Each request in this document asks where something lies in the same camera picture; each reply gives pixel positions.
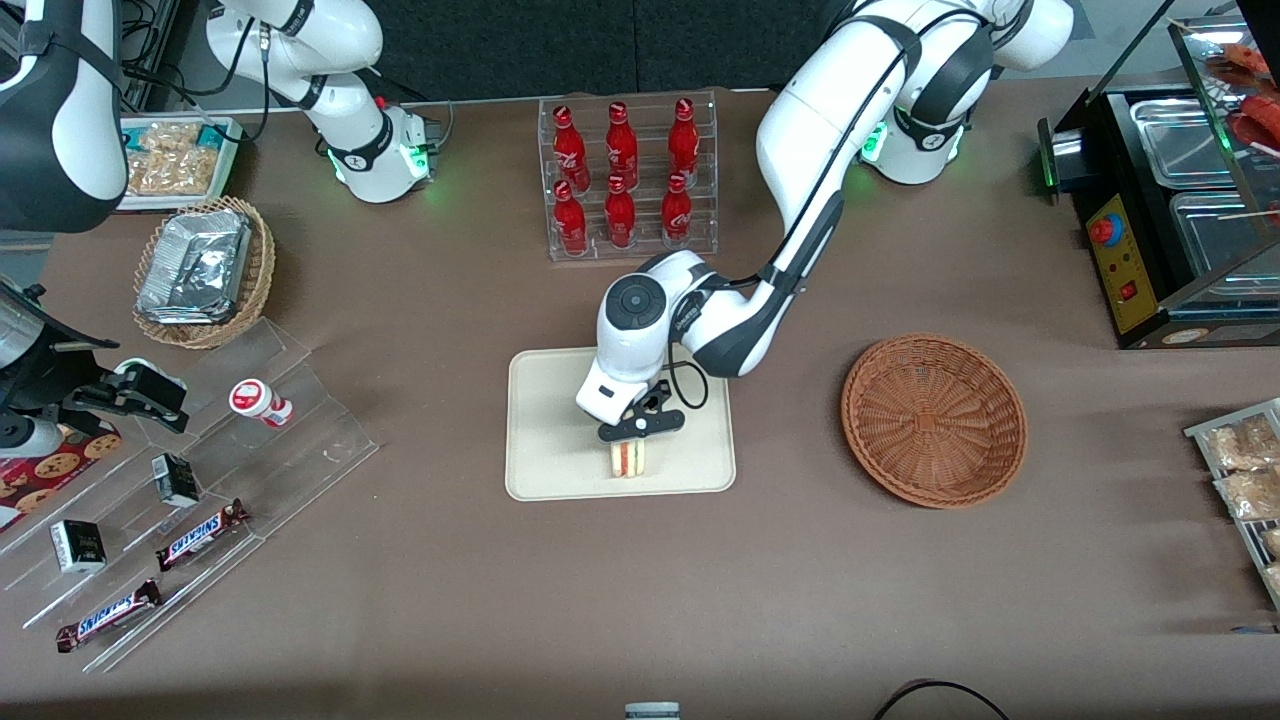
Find cream rectangular plastic tray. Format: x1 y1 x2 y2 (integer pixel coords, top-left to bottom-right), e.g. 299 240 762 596
505 341 738 502

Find oval tan wicker basket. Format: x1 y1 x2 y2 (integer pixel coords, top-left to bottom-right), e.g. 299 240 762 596
132 196 276 350

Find white snack tray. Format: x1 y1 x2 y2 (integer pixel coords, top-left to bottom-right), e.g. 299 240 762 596
118 115 244 213

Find round brown wicker basket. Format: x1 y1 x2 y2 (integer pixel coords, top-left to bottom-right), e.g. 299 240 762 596
840 332 1029 510

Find red cookie box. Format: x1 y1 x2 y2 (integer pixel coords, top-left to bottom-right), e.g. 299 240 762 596
0 425 123 534

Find small black carton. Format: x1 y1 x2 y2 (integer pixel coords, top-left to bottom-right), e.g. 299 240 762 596
50 519 108 574
151 452 201 509

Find red white yogurt bottle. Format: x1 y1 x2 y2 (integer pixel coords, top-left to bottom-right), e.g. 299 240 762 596
229 378 294 429

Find clear acrylic bottle rack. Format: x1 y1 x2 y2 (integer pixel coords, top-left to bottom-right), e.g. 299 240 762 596
538 90 719 263

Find stacked silver foil containers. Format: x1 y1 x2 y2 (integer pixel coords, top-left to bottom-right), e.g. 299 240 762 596
136 208 253 326

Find Snickers chocolate bar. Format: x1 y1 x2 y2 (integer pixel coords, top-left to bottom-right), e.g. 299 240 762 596
155 498 251 572
55 578 163 653

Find red cola bottle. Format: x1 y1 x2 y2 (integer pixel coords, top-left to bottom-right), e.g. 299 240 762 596
552 105 591 193
552 180 589 257
603 175 638 250
660 173 694 250
668 97 701 187
605 101 641 191

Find clear acrylic stepped display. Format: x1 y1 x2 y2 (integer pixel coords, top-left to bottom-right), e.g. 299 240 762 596
0 318 381 673

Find clear bag of snacks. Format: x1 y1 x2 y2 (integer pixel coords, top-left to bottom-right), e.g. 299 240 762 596
135 120 206 156
1215 468 1280 521
1205 415 1280 471
125 150 221 197

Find black food warmer case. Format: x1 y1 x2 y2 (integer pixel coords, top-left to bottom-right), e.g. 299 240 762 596
1038 15 1280 351

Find grey snack rack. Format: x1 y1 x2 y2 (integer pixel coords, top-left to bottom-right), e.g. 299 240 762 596
1185 398 1280 611

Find steel warmer pan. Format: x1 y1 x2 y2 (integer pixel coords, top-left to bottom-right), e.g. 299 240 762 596
1130 95 1251 191
1170 190 1280 277

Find red orange food pack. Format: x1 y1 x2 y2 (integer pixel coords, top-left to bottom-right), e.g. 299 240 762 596
1208 42 1266 89

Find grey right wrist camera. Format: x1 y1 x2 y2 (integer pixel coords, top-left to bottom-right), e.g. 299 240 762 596
0 415 63 460

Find black cable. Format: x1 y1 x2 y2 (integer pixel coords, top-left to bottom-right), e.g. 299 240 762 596
872 679 1013 720

